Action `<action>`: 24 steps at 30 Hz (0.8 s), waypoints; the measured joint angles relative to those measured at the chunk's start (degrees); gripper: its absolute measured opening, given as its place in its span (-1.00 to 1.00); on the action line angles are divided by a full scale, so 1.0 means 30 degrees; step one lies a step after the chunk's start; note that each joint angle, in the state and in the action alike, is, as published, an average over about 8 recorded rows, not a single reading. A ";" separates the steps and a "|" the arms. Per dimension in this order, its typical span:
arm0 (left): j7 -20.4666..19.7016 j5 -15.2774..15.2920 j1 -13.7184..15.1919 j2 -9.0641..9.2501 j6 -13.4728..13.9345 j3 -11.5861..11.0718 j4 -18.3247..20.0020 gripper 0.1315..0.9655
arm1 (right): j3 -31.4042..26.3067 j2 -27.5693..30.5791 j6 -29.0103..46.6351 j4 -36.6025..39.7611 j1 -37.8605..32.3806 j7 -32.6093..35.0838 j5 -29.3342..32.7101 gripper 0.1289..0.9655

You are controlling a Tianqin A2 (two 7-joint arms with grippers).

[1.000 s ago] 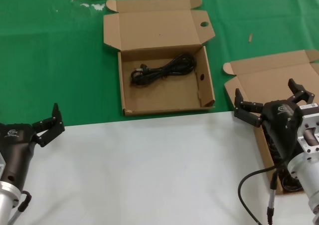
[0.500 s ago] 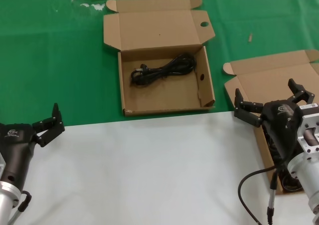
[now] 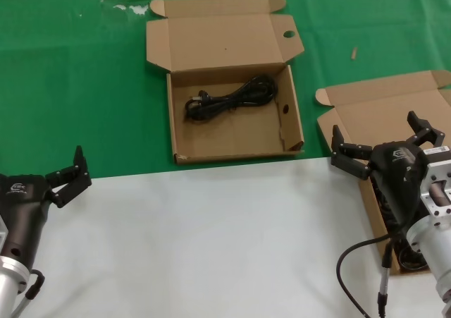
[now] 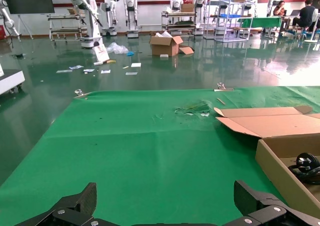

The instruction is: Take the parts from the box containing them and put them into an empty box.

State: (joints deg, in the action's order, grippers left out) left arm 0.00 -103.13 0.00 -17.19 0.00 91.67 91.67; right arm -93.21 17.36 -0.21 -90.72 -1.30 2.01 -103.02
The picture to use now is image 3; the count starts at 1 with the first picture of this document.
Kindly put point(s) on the small wooden stick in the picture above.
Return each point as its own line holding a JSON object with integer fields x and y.
{"x": 353, "y": 53}

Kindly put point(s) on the green table cloth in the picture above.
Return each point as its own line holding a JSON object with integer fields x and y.
{"x": 70, "y": 85}

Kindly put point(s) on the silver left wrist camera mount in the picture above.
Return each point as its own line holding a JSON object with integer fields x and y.
{"x": 2, "y": 231}

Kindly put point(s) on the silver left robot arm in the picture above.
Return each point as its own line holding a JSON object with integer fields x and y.
{"x": 8, "y": 282}

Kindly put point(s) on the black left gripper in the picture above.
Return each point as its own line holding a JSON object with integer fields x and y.
{"x": 24, "y": 205}

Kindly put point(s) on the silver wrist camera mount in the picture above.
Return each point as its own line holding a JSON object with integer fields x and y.
{"x": 438, "y": 177}
{"x": 2, "y": 231}

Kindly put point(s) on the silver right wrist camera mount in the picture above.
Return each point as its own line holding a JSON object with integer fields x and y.
{"x": 438, "y": 177}

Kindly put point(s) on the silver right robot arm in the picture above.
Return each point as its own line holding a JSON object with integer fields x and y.
{"x": 431, "y": 254}

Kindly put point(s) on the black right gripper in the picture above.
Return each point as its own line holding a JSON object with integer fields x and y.
{"x": 396, "y": 170}

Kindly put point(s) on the open brown cardboard box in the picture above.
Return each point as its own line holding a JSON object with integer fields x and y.
{"x": 225, "y": 43}
{"x": 370, "y": 113}

